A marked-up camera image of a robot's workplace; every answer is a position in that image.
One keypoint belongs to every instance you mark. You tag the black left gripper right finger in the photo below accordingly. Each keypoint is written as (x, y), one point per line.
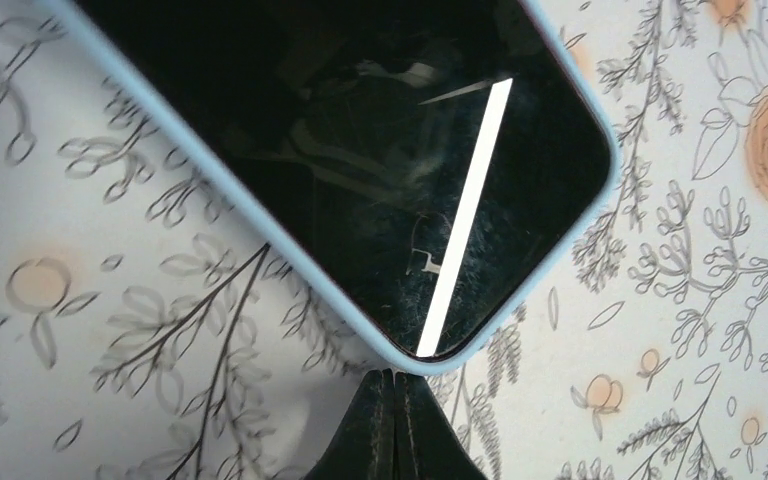
(425, 445)

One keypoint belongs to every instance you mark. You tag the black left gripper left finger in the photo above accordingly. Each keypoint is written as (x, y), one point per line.
(362, 447)

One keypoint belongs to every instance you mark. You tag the light blue phone case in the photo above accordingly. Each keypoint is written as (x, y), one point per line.
(278, 232)

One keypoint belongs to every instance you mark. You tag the floral patterned table mat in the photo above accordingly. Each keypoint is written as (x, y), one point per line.
(147, 331)

